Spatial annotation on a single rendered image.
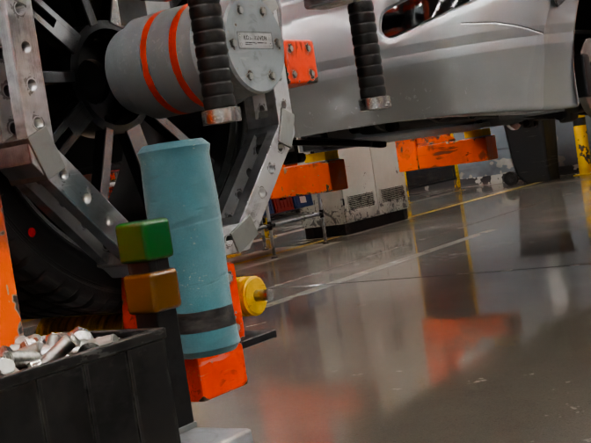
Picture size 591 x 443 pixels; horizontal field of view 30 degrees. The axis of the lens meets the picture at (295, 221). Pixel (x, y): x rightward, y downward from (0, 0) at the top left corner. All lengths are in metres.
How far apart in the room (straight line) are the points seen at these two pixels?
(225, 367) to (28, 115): 0.45
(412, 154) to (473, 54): 3.69
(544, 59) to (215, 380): 2.80
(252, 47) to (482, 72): 2.64
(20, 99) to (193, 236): 0.25
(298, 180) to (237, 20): 4.44
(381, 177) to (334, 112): 6.12
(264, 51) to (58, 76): 0.28
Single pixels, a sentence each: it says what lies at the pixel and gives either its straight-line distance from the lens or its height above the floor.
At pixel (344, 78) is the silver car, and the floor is 0.97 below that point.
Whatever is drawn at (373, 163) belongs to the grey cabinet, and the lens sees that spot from 10.17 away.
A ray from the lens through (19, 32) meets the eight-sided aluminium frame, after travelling 1.33.
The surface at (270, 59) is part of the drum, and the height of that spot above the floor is 0.83.
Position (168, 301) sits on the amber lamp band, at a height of 0.58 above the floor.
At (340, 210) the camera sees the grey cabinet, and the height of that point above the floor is 0.22.
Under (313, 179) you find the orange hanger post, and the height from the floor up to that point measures 0.59.
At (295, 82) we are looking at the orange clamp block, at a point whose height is 0.82.
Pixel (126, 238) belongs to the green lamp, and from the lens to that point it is 1.07.
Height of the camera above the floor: 0.69
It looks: 3 degrees down
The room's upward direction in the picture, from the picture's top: 9 degrees counter-clockwise
